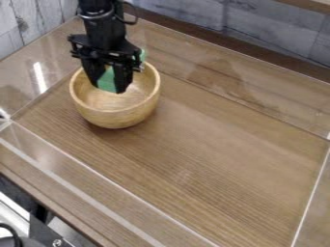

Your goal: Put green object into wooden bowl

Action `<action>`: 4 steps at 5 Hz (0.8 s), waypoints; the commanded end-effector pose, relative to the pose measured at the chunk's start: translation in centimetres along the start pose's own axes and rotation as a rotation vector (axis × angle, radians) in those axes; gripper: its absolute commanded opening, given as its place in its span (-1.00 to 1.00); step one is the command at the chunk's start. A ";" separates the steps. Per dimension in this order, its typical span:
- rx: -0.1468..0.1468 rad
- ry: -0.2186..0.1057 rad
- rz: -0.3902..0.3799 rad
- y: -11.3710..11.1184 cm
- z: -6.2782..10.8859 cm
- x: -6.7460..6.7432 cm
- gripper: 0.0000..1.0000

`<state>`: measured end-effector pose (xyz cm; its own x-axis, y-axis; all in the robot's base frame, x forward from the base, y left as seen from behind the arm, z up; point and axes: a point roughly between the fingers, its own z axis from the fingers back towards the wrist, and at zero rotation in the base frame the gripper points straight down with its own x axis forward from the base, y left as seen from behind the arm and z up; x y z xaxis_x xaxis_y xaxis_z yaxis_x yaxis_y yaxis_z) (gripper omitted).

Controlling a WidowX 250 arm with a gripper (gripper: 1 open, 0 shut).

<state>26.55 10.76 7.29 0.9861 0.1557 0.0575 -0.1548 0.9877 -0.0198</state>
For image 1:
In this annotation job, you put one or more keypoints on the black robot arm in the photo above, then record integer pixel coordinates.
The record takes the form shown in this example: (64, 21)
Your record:
(109, 57)

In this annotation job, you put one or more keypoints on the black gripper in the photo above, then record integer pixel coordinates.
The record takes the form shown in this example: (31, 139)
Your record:
(104, 44)

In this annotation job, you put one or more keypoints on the green rectangular block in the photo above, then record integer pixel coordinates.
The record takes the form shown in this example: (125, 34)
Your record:
(135, 60)

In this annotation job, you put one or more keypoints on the wooden bowl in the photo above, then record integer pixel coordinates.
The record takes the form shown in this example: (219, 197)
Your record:
(116, 110)

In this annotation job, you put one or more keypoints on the black stand with cable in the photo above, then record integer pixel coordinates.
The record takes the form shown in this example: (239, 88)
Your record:
(27, 232)

